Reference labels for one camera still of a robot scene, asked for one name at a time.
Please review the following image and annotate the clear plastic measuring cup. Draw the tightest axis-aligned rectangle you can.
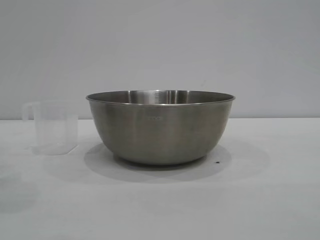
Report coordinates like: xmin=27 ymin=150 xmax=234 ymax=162
xmin=21 ymin=99 xmax=80 ymax=156

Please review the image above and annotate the stainless steel mixing bowl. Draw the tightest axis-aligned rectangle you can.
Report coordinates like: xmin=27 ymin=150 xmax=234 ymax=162
xmin=85 ymin=89 xmax=237 ymax=166

